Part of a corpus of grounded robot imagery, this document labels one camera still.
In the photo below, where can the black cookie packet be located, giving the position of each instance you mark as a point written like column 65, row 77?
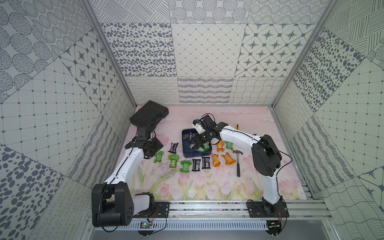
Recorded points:
column 196, row 165
column 173, row 148
column 206, row 163

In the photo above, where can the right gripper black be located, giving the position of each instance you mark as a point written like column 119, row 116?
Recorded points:
column 197, row 139

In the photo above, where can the white vent grille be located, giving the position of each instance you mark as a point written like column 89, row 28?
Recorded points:
column 197, row 225

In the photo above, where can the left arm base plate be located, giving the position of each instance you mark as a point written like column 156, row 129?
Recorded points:
column 159, row 210

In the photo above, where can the green cookie packet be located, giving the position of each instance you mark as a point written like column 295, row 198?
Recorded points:
column 158, row 157
column 229, row 145
column 185, row 166
column 173, row 160

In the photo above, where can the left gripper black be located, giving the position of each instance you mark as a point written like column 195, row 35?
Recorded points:
column 148, row 148

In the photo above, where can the orange cookie packet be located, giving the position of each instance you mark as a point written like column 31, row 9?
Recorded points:
column 228, row 159
column 220, row 147
column 216, row 161

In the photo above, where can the claw hammer black handle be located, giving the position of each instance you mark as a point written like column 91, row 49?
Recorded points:
column 238, row 153

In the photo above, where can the yellow black pliers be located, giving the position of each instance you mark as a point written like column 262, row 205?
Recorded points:
column 238, row 128

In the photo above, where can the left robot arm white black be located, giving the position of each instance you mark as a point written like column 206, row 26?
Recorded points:
column 112, row 202

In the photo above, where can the aluminium mounting rail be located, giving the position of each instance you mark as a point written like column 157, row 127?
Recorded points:
column 232, row 210

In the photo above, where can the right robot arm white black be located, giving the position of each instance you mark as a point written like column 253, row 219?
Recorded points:
column 266, row 156

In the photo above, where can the dark blue storage box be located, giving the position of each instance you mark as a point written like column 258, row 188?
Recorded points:
column 188, row 136

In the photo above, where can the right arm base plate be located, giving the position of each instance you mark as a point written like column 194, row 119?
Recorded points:
column 258, row 209

